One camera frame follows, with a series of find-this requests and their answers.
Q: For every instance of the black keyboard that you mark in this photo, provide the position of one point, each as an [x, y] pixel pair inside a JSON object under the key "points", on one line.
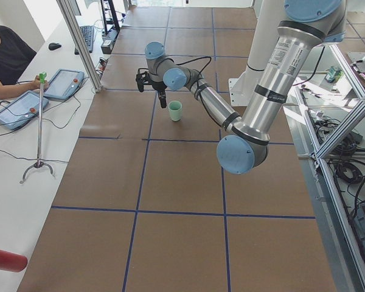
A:
{"points": [[88, 36]]}

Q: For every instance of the person in black shirt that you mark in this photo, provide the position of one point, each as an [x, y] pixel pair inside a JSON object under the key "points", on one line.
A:
{"points": [[15, 56]]}

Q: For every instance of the blue teach pendant far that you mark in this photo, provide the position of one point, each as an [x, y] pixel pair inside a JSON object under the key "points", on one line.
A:
{"points": [[64, 84]]}

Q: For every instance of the red bottle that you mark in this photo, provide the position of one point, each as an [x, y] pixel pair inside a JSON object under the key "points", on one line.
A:
{"points": [[12, 262]]}

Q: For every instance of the metal reacher grabber green handle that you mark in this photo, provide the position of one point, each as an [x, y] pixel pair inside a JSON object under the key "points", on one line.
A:
{"points": [[39, 162]]}

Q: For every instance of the aluminium frame post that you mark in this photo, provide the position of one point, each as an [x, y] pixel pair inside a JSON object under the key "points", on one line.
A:
{"points": [[74, 29]]}

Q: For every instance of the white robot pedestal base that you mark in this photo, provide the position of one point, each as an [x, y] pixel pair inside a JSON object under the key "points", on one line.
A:
{"points": [[269, 14]]}

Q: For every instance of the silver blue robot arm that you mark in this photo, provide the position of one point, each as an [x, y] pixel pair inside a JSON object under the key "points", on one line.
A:
{"points": [[285, 34]]}

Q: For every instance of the mint green cup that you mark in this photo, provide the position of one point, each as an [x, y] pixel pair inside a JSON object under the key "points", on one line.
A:
{"points": [[175, 115], [175, 105]]}

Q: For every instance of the blue teach pendant near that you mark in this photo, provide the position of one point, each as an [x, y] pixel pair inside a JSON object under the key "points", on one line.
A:
{"points": [[20, 111]]}

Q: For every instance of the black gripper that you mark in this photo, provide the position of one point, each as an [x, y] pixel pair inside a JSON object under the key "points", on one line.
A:
{"points": [[158, 87]]}

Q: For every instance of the black computer mouse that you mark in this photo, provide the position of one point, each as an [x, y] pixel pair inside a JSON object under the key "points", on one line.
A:
{"points": [[54, 46]]}

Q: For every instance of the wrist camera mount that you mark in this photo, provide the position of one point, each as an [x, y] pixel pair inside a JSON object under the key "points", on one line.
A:
{"points": [[142, 79]]}

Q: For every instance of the blue teach pendant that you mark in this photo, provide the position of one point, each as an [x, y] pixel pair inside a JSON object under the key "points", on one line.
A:
{"points": [[20, 111], [64, 84]]}

